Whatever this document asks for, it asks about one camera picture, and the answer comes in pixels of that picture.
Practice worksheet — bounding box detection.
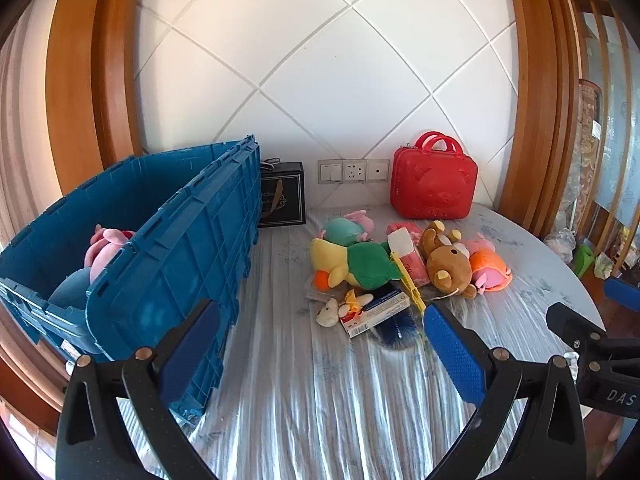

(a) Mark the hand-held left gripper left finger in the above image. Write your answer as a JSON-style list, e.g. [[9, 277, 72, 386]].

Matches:
[[55, 299, 223, 480]]

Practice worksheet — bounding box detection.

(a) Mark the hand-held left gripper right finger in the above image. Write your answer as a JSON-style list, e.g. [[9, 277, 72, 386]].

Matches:
[[422, 304, 587, 480]]

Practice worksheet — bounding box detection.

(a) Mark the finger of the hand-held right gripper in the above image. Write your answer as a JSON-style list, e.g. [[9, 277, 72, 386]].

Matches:
[[546, 302, 607, 356], [603, 278, 640, 307]]

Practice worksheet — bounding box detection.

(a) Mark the blue plastic storage crate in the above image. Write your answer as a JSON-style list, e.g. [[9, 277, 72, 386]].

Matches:
[[0, 135, 262, 417]]

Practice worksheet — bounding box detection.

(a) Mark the orange dress pig plush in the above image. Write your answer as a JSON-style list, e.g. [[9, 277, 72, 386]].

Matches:
[[462, 232, 514, 295]]

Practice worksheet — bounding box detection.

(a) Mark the grey cloth-covered desktop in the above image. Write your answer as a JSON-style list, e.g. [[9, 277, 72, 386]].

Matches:
[[135, 202, 608, 480]]

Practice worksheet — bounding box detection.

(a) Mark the person's right hand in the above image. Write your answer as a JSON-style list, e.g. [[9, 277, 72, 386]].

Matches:
[[596, 417, 623, 480]]

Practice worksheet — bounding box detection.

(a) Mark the green plastic object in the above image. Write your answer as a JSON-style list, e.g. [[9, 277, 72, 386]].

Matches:
[[572, 245, 597, 279]]

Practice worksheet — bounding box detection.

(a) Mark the dark blue fluffy duster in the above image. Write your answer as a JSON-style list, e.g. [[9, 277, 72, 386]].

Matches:
[[370, 285, 425, 349]]

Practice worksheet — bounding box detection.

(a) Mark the white plastic bag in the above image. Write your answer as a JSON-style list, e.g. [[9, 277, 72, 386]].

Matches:
[[545, 227, 579, 262]]

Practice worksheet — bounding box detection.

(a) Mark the yellow plastic clip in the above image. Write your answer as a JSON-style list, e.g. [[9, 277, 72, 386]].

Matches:
[[389, 254, 427, 312]]

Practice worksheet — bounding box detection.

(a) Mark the red and white carton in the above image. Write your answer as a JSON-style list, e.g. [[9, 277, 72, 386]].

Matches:
[[340, 290, 411, 339]]

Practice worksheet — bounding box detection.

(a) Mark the brown bear plush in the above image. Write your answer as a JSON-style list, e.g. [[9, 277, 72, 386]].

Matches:
[[419, 221, 478, 300]]

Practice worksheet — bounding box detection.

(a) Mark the pink tissue pack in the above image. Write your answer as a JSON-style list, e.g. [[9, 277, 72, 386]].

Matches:
[[386, 222, 425, 257], [400, 252, 432, 287]]

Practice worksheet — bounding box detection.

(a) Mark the small yellow plush toy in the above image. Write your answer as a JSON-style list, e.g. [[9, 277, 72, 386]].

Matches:
[[341, 290, 374, 317]]

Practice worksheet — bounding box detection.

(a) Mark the green and yellow plush toy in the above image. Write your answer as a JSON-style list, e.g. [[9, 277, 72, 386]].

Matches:
[[309, 237, 403, 291]]

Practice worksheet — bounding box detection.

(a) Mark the small white plush toy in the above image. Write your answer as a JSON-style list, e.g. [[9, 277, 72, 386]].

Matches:
[[316, 298, 342, 329]]

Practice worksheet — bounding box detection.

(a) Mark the pink plush toy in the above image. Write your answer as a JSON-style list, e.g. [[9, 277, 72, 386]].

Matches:
[[84, 225, 137, 283]]

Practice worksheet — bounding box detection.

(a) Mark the grey-blue plush toy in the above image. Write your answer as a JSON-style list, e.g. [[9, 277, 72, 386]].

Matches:
[[47, 267, 93, 309]]

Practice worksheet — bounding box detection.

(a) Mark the patterned curtain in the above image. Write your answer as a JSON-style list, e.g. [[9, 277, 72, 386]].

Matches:
[[555, 80, 604, 241]]

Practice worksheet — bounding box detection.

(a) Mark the teal dress pig plush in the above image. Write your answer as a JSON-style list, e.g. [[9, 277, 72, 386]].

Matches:
[[320, 210, 376, 244]]

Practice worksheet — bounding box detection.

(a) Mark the wooden glass partition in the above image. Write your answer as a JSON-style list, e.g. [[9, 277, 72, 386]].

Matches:
[[570, 0, 640, 281]]

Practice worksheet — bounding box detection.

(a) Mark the red bear-embossed suitcase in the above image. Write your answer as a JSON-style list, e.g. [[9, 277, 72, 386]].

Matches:
[[390, 131, 478, 220]]

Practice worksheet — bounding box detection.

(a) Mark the black gift box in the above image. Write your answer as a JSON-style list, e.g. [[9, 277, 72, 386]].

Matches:
[[257, 161, 307, 228]]

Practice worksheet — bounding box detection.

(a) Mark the white wall switch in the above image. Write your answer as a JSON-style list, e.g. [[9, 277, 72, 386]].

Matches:
[[318, 159, 344, 184]]

